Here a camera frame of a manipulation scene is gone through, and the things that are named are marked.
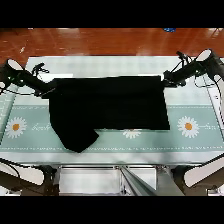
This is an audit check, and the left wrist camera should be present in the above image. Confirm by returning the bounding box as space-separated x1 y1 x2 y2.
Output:
31 62 50 78

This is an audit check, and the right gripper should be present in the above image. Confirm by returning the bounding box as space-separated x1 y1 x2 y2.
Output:
162 70 188 89

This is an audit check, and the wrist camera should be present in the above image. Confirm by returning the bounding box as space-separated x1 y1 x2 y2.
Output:
31 62 50 78
175 50 194 66

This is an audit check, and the black T-shirt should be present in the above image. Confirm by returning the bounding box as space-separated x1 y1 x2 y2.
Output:
48 75 171 154

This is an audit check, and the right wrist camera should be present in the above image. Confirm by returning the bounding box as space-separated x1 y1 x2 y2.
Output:
175 50 194 66

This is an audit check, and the black cable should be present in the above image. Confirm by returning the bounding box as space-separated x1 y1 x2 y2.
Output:
193 73 223 90

